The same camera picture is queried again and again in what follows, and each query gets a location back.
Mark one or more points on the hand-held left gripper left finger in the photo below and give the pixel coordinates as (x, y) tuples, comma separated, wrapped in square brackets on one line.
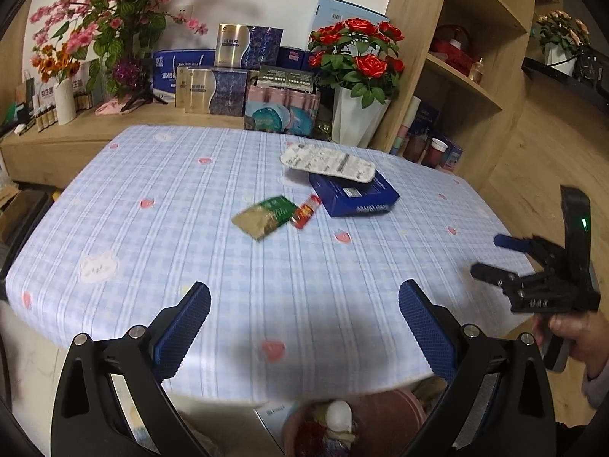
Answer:
[(183, 323)]

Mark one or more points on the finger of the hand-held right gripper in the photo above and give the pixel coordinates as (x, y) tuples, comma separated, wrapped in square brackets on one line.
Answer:
[(516, 243), (490, 273)]

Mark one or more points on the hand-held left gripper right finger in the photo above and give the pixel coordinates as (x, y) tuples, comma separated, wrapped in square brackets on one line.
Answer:
[(426, 328)]

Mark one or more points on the pink brown waste bin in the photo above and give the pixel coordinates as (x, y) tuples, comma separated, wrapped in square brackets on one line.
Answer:
[(390, 414)]

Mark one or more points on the person's right hand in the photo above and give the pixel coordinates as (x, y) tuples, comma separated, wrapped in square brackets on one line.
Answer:
[(580, 338)]

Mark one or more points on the crumpled brown bag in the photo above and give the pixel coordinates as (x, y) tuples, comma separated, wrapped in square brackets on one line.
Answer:
[(428, 390)]

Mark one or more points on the blue checked tablecloth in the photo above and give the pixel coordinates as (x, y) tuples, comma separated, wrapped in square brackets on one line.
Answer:
[(190, 228)]

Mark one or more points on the white round object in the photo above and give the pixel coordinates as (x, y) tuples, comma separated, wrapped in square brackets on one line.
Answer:
[(340, 414)]

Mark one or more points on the red paper cup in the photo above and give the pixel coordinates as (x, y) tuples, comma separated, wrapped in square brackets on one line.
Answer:
[(435, 152)]

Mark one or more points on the white paper box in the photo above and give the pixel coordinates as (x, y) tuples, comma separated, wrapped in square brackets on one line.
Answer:
[(273, 419)]

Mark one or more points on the green gold foil packet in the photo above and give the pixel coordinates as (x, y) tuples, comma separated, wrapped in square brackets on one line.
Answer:
[(264, 216)]

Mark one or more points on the wooden shelf unit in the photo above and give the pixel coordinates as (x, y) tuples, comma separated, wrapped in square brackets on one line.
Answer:
[(476, 114)]

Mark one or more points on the dark brown jar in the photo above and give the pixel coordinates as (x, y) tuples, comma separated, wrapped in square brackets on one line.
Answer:
[(416, 147)]

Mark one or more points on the dark blue cardboard box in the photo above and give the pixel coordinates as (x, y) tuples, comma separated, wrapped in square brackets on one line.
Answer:
[(354, 197)]

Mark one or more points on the dark blue printed box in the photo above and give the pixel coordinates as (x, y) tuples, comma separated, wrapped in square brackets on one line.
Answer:
[(426, 119)]

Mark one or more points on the stack of pastel cups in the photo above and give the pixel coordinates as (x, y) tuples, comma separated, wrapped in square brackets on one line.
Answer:
[(407, 128)]

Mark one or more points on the black side shelf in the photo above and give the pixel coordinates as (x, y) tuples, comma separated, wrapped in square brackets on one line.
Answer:
[(571, 85)]

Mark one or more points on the small red packet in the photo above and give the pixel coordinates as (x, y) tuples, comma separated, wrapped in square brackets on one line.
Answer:
[(304, 212)]

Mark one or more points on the small glass perfume bottle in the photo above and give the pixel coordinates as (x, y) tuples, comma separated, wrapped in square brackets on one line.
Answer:
[(476, 71)]

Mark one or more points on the silver blister pack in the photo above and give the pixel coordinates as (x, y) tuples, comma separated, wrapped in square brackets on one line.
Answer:
[(328, 162)]

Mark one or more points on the red box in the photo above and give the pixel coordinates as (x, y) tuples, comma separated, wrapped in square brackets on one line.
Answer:
[(452, 52)]

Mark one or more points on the wooden low cabinet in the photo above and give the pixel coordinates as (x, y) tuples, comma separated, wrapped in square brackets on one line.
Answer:
[(71, 147)]

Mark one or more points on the red rose plant white pot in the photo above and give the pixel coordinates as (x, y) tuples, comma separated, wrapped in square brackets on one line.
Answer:
[(359, 104)]

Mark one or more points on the small flower plant white pot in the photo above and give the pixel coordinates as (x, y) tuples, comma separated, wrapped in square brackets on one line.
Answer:
[(561, 38)]

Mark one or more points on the pink cloth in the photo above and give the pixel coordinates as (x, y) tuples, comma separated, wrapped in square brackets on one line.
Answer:
[(109, 108)]

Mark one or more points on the black tripod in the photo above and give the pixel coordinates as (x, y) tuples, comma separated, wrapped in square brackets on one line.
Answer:
[(142, 95)]

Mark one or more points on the pink gift pack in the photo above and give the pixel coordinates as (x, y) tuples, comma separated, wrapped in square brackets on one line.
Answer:
[(280, 112)]

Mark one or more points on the row of small brown bottles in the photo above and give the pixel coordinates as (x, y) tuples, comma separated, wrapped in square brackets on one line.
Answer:
[(45, 114)]

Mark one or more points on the white carton green print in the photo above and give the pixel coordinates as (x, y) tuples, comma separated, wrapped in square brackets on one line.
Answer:
[(83, 85)]

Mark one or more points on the blue white carton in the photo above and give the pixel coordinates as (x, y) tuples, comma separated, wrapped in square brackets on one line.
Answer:
[(183, 59)]

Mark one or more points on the dark green box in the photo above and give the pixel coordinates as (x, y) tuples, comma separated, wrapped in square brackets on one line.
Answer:
[(285, 78)]

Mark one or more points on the paper bag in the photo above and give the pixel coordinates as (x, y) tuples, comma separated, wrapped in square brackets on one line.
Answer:
[(26, 97)]

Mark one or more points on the dark blue small box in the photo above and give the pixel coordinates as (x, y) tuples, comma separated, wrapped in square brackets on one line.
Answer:
[(291, 59)]

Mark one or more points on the light blue flat box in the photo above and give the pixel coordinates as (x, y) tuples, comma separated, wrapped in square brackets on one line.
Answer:
[(342, 12)]

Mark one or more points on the pink flowers in white vase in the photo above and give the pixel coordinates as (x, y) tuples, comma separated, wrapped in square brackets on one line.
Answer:
[(114, 14)]

